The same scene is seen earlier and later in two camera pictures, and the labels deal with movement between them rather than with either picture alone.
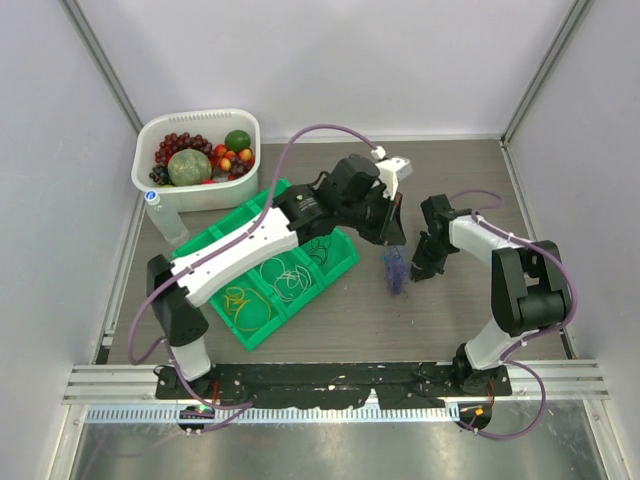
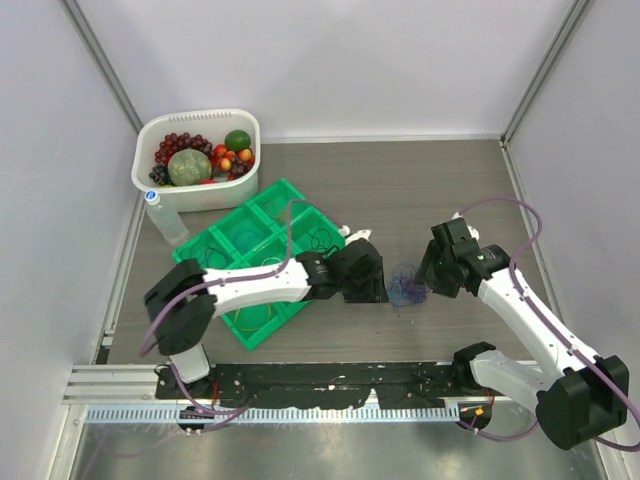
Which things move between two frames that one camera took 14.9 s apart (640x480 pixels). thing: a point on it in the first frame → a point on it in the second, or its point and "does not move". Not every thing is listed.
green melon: (188, 167) does not move
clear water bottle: (166, 220) does not move
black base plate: (338, 385) does not move
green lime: (237, 140) does not move
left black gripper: (385, 235) → (374, 290)
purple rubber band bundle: (396, 274) → (410, 285)
